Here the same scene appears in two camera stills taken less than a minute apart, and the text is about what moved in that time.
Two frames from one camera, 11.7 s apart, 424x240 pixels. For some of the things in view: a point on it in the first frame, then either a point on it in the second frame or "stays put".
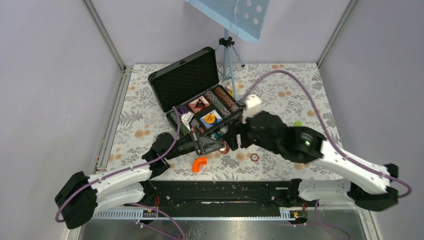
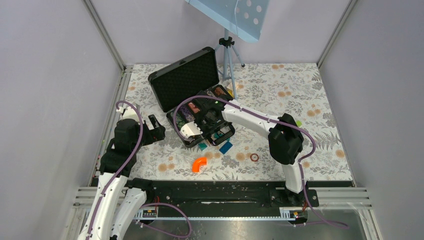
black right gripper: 235,128 → 205,132
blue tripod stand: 226,43 stays put
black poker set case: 187,90 stays put
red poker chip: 254,157 stays put
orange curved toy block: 197,162 stays put
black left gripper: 205,144 → 155,134
